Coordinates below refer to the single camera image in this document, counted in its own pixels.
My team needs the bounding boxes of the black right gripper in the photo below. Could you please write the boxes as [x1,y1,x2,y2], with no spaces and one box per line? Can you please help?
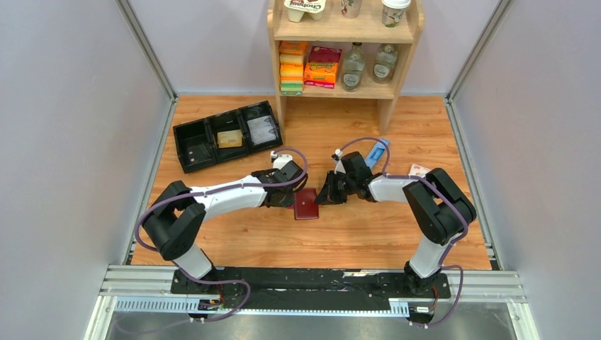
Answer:
[315,170,357,205]

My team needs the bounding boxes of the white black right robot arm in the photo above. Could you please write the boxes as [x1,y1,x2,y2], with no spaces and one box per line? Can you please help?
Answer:
[315,152,477,297]

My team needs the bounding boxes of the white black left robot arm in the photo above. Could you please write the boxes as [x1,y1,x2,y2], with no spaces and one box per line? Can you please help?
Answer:
[137,160,307,294]

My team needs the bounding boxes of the silver card in tray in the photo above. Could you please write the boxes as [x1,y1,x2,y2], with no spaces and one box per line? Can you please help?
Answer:
[247,115,277,145]

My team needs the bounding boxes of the gold card in tray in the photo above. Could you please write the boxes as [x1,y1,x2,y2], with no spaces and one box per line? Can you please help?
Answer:
[216,130,244,149]

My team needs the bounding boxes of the white red small packet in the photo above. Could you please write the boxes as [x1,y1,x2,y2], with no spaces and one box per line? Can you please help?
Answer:
[408,164,431,177]

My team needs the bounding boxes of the black three-compartment tray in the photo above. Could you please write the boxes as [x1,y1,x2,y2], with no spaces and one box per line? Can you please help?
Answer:
[173,101,283,174]

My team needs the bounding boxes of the orange red snack box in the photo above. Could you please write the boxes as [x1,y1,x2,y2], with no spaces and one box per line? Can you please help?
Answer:
[303,45,342,89]

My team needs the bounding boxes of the left clear glass bottle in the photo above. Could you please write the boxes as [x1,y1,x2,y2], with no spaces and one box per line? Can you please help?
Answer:
[341,42,365,91]

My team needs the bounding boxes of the clear glass bottle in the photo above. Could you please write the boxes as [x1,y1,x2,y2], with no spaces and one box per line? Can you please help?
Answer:
[372,43,398,84]
[341,42,365,91]

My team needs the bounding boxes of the stack of coloured sponges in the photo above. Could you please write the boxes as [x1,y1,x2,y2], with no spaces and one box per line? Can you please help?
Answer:
[279,40,308,96]

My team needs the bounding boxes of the wooden shelf unit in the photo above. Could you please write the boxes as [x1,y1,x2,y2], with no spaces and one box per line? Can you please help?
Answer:
[266,1,425,135]

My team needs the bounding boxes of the right clear glass bottle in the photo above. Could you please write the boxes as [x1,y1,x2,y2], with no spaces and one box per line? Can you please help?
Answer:
[372,43,398,84]

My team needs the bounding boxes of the patterned paper cup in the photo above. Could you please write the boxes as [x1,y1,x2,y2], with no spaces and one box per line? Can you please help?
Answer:
[341,0,362,18]

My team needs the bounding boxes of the white yogurt cup pack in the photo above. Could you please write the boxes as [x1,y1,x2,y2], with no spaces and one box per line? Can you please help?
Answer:
[283,0,327,23]

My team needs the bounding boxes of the white lidded cup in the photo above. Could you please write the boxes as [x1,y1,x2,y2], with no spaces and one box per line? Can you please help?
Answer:
[381,0,411,28]

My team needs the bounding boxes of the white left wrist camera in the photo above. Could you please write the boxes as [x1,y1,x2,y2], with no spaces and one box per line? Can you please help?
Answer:
[270,151,293,170]

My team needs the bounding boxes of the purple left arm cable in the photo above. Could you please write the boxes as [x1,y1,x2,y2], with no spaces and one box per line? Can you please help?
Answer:
[134,146,310,324]

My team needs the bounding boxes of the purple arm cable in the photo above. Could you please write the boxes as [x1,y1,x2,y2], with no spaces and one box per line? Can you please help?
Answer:
[336,137,471,329]
[134,146,310,324]

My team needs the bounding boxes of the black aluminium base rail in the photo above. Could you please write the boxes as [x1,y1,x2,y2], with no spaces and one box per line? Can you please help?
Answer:
[82,264,541,340]

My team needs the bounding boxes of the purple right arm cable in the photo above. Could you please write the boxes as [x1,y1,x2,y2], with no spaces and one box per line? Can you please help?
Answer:
[336,137,471,329]

